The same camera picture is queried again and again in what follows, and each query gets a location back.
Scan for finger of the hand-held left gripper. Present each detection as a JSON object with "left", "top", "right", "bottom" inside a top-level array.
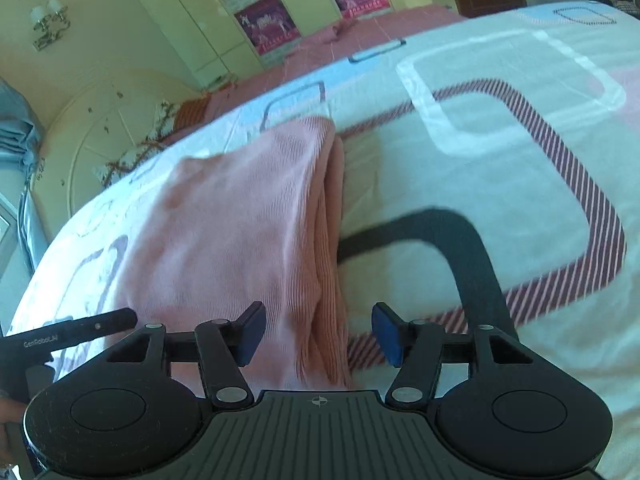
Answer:
[{"left": 62, "top": 308, "right": 139, "bottom": 337}]

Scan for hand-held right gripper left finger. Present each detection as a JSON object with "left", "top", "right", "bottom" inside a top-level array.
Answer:
[{"left": 105, "top": 301, "right": 267, "bottom": 408}]

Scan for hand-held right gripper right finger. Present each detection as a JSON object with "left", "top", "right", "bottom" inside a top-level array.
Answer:
[{"left": 371, "top": 302, "right": 533, "bottom": 406}]

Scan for pink sweater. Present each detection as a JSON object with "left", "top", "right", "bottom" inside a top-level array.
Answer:
[{"left": 112, "top": 115, "right": 369, "bottom": 396}]

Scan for person's left hand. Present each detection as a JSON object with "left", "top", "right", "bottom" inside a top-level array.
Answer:
[{"left": 0, "top": 398, "right": 28, "bottom": 427}]

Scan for floral pillow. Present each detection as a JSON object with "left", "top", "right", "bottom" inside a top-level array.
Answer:
[{"left": 102, "top": 100, "right": 184, "bottom": 192}]

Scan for cream round headboard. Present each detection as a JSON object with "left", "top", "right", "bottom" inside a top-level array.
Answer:
[{"left": 30, "top": 67, "right": 202, "bottom": 231}]

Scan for white patterned blanket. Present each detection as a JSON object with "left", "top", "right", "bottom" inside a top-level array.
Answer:
[{"left": 9, "top": 0, "right": 640, "bottom": 480}]

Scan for blue curtain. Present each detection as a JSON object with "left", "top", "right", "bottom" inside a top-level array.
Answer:
[{"left": 0, "top": 77, "right": 47, "bottom": 273}]

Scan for orange pillow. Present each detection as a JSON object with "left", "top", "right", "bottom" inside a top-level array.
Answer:
[{"left": 172, "top": 94, "right": 212, "bottom": 134}]

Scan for pink bed sheet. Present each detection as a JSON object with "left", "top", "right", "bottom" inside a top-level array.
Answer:
[{"left": 165, "top": 2, "right": 469, "bottom": 147}]

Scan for cream wardrobe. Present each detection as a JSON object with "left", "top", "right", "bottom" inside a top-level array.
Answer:
[{"left": 110, "top": 0, "right": 442, "bottom": 92}]

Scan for wall lamp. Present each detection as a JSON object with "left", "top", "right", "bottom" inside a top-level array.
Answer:
[{"left": 28, "top": 2, "right": 72, "bottom": 52}]

